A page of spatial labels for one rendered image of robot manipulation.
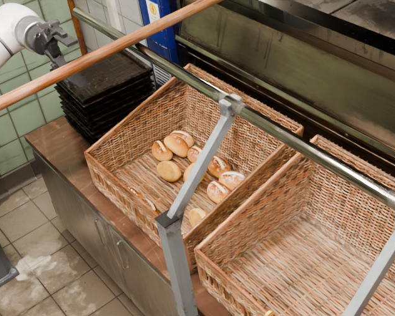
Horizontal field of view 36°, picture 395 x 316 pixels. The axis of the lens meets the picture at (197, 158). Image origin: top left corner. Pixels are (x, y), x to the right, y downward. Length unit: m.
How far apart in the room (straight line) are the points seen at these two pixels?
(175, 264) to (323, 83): 0.63
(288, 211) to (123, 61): 0.86
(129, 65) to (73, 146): 0.38
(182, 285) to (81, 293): 1.07
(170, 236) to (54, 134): 1.11
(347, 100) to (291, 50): 0.23
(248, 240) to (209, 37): 0.68
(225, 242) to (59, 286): 1.11
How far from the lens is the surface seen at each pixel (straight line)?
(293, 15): 1.66
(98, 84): 2.16
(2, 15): 1.80
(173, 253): 1.45
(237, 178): 1.94
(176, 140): 2.09
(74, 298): 2.57
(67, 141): 2.36
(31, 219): 2.97
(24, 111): 3.01
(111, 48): 1.57
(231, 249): 1.72
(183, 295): 1.58
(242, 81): 1.97
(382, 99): 1.57
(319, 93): 1.69
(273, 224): 1.79
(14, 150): 3.08
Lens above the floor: 1.93
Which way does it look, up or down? 39 degrees down
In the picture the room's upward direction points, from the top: 9 degrees counter-clockwise
